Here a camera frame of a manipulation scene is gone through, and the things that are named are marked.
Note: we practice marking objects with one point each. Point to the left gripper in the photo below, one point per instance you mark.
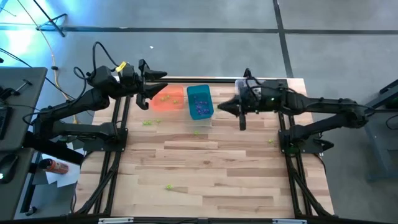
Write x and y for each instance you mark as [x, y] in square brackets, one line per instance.
[140, 85]

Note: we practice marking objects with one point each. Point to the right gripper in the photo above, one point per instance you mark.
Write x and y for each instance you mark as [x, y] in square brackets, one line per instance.
[273, 104]

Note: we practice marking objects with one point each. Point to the teal plastic bin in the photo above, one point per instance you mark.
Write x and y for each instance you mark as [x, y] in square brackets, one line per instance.
[199, 91]

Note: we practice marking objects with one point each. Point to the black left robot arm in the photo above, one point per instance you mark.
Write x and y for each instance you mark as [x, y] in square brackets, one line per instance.
[77, 104]

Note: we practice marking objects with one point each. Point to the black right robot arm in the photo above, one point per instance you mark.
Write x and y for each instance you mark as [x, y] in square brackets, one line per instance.
[326, 104]

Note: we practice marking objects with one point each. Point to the orange translucent plastic bin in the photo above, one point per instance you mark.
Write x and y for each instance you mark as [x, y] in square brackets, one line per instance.
[161, 107]

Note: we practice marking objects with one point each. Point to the clear plastic bin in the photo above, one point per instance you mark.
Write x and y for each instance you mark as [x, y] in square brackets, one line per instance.
[237, 84]

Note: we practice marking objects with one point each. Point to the yellow tag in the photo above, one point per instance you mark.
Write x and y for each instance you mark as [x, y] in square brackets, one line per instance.
[121, 66]

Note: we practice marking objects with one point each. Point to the black table clamp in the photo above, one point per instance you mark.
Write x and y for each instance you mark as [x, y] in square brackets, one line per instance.
[247, 73]

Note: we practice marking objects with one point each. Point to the black tripod stand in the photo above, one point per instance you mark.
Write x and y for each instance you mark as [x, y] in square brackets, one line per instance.
[51, 20]

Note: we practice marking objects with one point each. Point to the black desk crossbar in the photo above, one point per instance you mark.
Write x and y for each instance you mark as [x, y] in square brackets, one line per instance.
[53, 149]

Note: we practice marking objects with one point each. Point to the white paper sheets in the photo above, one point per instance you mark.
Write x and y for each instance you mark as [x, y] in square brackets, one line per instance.
[70, 179]

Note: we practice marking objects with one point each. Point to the orange spray can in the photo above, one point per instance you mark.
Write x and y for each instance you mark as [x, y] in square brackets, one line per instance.
[56, 167]

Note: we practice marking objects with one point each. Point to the grey metal table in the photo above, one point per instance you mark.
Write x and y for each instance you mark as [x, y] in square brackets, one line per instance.
[371, 137]

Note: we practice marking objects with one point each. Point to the grey desk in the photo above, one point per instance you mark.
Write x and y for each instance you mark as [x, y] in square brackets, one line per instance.
[18, 133]

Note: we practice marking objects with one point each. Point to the black clamp tool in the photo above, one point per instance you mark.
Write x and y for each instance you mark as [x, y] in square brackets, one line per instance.
[7, 92]

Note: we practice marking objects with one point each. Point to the black keyboard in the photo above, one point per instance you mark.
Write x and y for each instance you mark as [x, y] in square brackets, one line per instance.
[2, 124]

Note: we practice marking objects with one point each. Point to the black computer mouse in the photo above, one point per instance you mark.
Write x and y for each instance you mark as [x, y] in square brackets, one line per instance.
[7, 168]

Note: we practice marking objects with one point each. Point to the black caster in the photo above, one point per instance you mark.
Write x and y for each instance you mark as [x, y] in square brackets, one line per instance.
[31, 211]

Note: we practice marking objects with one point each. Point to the dark desk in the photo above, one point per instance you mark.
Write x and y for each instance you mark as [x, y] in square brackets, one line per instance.
[15, 202]

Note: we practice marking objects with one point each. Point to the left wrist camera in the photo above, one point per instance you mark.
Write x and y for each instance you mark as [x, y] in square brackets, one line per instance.
[128, 76]

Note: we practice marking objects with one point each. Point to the black aluminium table frame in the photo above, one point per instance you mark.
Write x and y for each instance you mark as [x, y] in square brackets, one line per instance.
[292, 186]

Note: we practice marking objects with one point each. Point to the silver metal bracket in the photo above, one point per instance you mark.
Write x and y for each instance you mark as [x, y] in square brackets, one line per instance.
[289, 221]
[115, 220]

